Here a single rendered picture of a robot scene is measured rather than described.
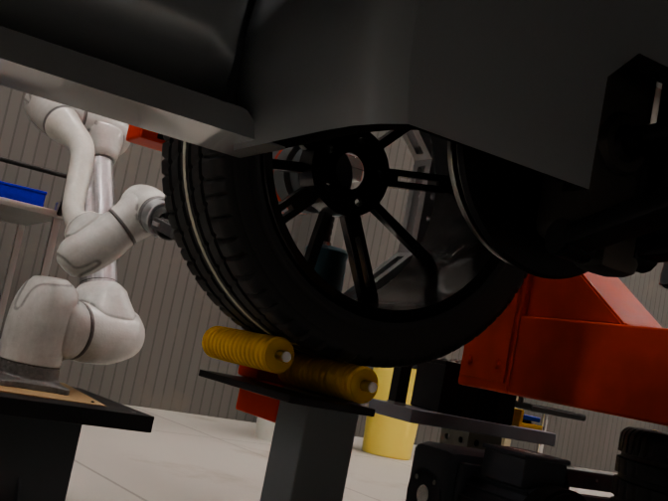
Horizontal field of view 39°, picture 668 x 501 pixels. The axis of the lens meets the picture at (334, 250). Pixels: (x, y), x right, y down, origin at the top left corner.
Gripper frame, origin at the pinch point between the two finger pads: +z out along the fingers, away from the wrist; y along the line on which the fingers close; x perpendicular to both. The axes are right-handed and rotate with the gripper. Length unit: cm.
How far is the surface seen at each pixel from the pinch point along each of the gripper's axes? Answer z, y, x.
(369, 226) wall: -371, 313, 17
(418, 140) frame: 29, 23, -36
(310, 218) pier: -358, 254, 23
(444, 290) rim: 58, 17, -13
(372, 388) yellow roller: 69, 1, 3
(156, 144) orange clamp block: 29.1, -28.5, -19.5
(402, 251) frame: 31.7, 26.7, -14.1
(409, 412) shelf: 31, 44, 19
